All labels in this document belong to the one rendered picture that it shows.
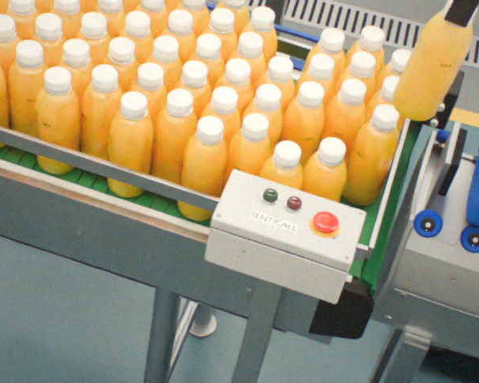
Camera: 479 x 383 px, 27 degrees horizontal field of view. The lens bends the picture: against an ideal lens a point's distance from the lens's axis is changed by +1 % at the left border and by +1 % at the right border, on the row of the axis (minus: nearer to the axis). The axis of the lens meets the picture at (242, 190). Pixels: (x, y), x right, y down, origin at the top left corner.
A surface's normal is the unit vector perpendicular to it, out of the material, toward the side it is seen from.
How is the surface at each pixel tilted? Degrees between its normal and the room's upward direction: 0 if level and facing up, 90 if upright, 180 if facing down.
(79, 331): 0
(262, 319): 90
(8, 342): 0
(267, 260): 90
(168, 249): 90
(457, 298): 70
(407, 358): 90
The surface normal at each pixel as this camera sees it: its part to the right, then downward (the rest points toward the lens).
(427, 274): -0.23, 0.44
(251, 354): -0.29, 0.70
